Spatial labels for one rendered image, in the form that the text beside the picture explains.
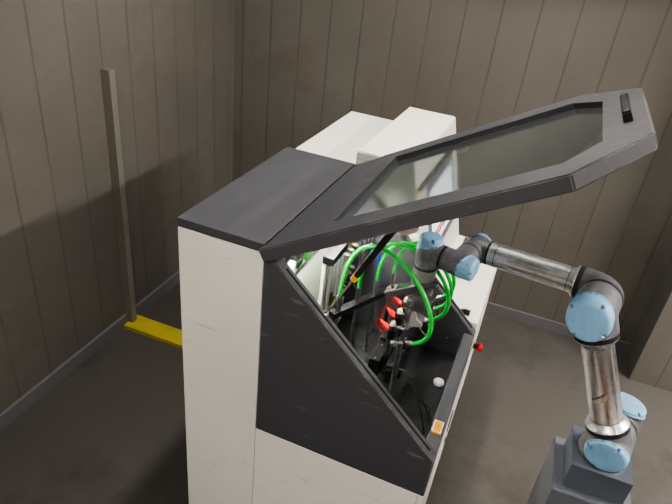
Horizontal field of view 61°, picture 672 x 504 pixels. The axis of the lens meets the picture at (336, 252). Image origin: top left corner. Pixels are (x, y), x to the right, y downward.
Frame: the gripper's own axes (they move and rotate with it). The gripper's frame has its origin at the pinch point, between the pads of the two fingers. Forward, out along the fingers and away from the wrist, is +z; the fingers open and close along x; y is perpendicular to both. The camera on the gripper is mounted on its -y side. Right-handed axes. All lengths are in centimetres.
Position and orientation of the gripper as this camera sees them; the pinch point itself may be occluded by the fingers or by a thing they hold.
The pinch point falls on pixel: (405, 325)
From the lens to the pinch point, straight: 194.9
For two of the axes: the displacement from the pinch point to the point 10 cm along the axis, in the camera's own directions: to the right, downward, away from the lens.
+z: -1.0, 8.6, 5.1
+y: 9.2, 2.8, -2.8
